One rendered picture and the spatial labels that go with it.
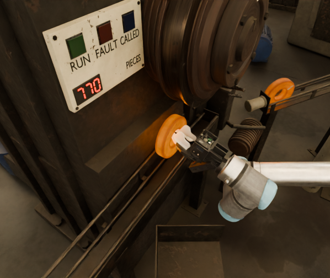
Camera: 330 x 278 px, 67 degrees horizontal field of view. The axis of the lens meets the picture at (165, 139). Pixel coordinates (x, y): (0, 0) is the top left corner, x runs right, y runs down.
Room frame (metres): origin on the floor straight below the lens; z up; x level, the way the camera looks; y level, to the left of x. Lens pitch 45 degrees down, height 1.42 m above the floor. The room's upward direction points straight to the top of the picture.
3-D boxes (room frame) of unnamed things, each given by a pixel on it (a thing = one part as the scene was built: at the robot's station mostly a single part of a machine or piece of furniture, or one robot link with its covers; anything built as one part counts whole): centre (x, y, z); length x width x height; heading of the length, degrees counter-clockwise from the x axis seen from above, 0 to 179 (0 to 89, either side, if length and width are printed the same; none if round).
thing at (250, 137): (0.97, -0.44, 0.27); 0.22 x 0.13 x 0.53; 145
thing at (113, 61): (0.56, 0.14, 1.15); 0.26 x 0.02 x 0.18; 145
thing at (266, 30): (2.86, -1.08, 0.17); 0.57 x 0.31 x 0.34; 165
